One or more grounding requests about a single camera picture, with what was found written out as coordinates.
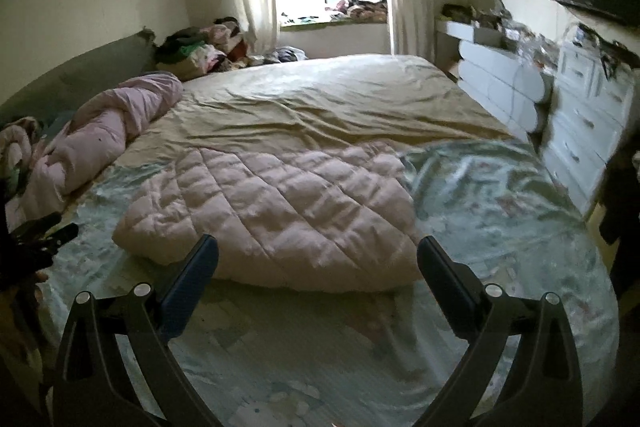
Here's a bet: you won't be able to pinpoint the white chest of drawers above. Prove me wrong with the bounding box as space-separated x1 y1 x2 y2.
540 42 639 217

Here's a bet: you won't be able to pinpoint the tan bed cover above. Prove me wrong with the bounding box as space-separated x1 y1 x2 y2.
116 54 512 167

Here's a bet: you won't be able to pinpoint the grey upholstered headboard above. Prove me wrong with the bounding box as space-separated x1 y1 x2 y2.
1 28 155 124

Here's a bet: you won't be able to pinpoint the green floral bed sheet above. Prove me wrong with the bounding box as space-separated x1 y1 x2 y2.
40 141 620 426

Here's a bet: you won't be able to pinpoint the clutter on cabinet top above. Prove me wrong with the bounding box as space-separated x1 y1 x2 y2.
436 0 560 68

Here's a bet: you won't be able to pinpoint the pink quilted jacket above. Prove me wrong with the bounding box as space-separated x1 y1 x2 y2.
112 144 420 294

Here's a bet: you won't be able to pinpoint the pile of clothes by headboard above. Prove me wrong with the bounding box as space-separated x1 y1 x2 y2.
154 17 250 81

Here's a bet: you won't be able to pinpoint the white rounded side cabinet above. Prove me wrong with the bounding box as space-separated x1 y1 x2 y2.
435 20 553 140

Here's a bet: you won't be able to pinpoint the rolled pink duvet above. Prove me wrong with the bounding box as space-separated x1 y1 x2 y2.
6 72 182 231

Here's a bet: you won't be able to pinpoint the clothes on window sill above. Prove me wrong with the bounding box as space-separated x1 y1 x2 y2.
280 0 388 27

